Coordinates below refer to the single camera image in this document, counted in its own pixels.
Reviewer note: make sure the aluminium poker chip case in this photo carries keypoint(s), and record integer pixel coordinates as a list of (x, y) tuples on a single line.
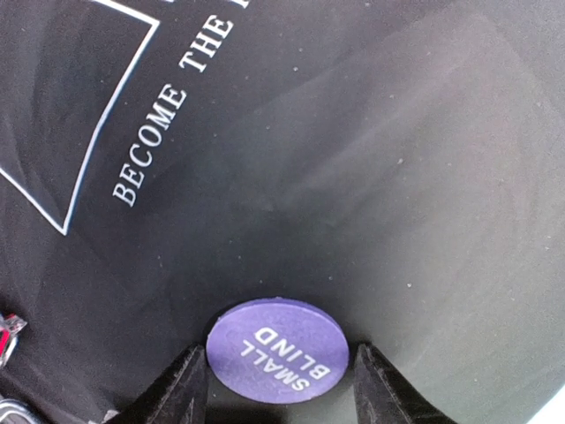
[(12, 410)]

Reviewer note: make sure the black poker table mat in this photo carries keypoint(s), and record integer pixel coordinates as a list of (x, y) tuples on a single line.
[(398, 164)]

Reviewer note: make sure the purple small blind button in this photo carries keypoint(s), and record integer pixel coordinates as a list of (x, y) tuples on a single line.
[(277, 351)]

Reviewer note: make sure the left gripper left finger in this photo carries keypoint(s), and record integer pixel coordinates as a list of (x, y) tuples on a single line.
[(177, 396)]

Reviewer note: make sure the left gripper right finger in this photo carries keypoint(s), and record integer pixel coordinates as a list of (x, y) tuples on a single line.
[(384, 396)]

